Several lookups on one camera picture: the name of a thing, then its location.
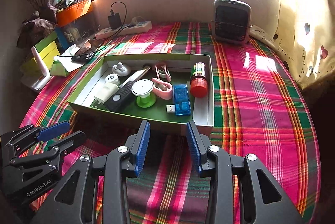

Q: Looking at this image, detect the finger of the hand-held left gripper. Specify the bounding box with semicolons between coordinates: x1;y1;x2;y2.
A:
9;130;87;171
5;120;71;147

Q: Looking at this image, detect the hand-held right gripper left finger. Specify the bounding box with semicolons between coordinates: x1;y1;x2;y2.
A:
30;120;151;224

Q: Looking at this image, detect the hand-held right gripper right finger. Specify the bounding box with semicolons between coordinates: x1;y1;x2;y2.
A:
186;120;305;224

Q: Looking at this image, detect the green cardboard box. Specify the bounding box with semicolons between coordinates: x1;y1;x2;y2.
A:
67;54;215;137

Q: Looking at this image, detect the blue transparent usb tester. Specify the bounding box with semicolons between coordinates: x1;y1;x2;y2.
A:
166;84;191;117

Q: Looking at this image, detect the black remote key fob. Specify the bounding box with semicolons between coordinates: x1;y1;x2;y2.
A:
104;82;137;112

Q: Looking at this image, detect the white and green suction cup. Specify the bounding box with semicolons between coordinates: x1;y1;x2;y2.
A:
131;79;157;108

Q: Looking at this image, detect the white wall charger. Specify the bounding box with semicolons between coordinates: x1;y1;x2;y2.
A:
92;83;119;109

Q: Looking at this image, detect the pink clip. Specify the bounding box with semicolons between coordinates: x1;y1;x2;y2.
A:
155;63;172;82
152;78;174;100

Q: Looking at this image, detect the red-capped brown bottle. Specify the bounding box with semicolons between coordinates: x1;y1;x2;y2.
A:
189;62;209;98

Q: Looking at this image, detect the silver metal case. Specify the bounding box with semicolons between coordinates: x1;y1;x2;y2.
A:
119;66;152;89

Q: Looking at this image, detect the small white round jar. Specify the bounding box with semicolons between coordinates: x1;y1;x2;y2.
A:
105;73;120;85

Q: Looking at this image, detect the white smiley face hook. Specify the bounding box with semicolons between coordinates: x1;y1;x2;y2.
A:
112;62;131;76

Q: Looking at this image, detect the green tissue pack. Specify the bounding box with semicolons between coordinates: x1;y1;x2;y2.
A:
50;46;79;76

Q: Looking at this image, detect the white tube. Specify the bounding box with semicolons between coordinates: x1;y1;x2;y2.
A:
31;46;49;76

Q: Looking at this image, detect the plaid blanket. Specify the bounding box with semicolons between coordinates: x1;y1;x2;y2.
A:
19;21;322;224

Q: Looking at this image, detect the yellow-green cardboard box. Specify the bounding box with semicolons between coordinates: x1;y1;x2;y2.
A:
21;41;59;73

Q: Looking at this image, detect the brown checked cloth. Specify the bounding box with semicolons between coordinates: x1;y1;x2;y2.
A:
16;11;57;48

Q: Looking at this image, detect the white power strip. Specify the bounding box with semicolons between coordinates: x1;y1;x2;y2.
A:
95;20;152;40

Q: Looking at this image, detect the orange storage box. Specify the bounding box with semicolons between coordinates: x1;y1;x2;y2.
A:
56;0;93;27

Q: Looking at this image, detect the black power adapter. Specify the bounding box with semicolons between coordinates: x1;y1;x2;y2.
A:
108;12;122;29

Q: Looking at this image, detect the grey portable heater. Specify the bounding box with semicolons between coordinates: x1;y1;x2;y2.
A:
211;0;252;44

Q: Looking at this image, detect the heart print curtain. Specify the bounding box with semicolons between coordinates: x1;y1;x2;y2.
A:
251;0;335;91

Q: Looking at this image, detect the black adapter cable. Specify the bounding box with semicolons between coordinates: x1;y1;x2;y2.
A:
110;2;127;34

